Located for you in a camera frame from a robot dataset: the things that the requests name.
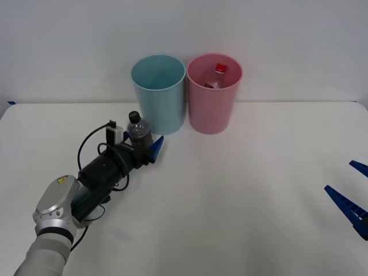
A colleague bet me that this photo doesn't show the pink waste bin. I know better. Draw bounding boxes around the pink waste bin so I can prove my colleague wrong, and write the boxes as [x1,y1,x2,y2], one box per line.
[186,53,244,135]

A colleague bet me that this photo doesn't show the black cap dark bottle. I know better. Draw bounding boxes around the black cap dark bottle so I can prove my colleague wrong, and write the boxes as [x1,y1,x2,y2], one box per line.
[127,111,155,151]

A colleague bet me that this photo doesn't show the pale blue waste bin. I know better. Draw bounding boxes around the pale blue waste bin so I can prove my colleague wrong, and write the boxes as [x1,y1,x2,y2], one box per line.
[131,55,186,136]

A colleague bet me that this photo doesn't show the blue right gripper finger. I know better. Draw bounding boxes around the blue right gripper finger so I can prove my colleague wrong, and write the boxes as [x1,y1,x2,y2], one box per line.
[348,160,368,178]
[324,185,368,241]

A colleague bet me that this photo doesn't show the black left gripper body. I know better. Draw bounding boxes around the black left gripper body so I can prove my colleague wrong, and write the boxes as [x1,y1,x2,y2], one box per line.
[113,140,152,171]

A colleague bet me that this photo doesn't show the red cap plastic bottle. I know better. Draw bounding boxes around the red cap plastic bottle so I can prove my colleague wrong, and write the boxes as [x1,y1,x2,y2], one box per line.
[204,62,228,89]

